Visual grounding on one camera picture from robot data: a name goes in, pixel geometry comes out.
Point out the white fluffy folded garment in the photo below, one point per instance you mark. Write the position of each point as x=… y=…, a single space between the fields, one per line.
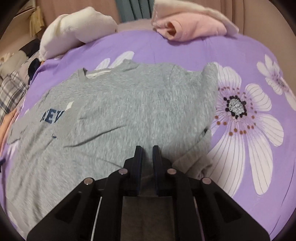
x=69 y=31

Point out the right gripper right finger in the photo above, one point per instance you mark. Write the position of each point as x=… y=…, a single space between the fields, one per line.
x=201 y=209

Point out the plaid grey pillow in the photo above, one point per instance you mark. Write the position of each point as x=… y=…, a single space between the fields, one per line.
x=13 y=89

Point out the pink curtain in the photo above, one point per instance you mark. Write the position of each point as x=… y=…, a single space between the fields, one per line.
x=249 y=16

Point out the purple floral bed sheet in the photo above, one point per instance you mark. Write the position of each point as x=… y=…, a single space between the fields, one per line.
x=252 y=148

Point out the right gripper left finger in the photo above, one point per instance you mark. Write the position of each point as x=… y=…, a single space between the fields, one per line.
x=93 y=209

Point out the teal curtain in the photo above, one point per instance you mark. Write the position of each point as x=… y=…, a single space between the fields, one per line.
x=132 y=10

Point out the pink folded garment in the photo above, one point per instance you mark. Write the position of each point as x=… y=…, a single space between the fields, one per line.
x=184 y=27

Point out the grey New York sweatshirt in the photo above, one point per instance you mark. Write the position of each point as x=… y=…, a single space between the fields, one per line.
x=88 y=125

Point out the dark navy garment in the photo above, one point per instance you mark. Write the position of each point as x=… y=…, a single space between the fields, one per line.
x=34 y=65

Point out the beige pillow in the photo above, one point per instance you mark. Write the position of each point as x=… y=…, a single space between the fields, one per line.
x=13 y=63

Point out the orange patterned folded garment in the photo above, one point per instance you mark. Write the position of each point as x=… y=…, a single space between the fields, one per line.
x=6 y=124

